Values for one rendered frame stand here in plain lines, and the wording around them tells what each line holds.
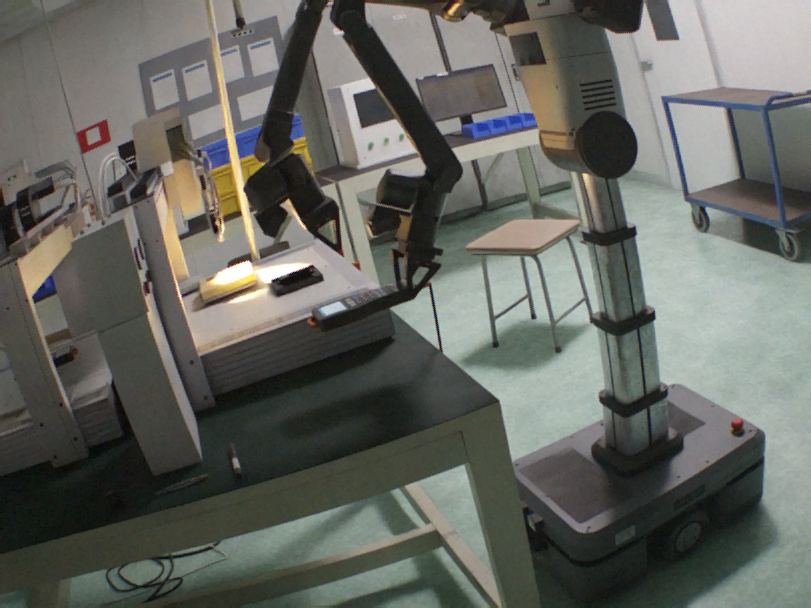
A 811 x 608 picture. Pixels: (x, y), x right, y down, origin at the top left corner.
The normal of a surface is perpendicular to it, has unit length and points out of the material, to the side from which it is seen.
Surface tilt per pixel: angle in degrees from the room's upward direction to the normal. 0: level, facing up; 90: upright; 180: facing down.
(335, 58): 90
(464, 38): 90
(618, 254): 90
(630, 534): 90
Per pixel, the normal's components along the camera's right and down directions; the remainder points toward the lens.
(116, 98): 0.32, 0.23
